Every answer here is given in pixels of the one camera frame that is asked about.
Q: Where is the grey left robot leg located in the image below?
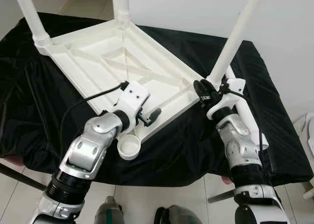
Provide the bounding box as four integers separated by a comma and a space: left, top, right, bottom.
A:
93, 196, 124, 224

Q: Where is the white plastic children table top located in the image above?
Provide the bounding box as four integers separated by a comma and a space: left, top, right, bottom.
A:
35, 17, 209, 160

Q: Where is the black table cloth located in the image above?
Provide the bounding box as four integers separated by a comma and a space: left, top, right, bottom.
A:
0, 12, 314, 187

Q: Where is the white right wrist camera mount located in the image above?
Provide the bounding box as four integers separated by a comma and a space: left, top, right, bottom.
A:
206, 78, 246, 119

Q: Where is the white plastic chair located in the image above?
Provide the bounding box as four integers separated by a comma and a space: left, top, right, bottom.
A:
294, 114, 314, 156

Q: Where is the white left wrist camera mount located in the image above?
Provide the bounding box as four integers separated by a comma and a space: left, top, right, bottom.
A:
114, 82, 150, 131

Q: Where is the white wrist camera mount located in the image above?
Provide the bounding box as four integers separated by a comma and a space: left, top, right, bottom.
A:
114, 82, 150, 131
206, 78, 246, 119

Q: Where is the grey robot leg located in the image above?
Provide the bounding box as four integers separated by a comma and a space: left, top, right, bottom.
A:
155, 205, 202, 224
93, 196, 124, 224

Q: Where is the black metal table leg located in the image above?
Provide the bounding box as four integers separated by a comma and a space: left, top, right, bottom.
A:
0, 163, 47, 191
208, 187, 236, 204

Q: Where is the grey right robot leg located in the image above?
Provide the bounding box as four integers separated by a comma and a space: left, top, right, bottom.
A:
155, 205, 202, 224

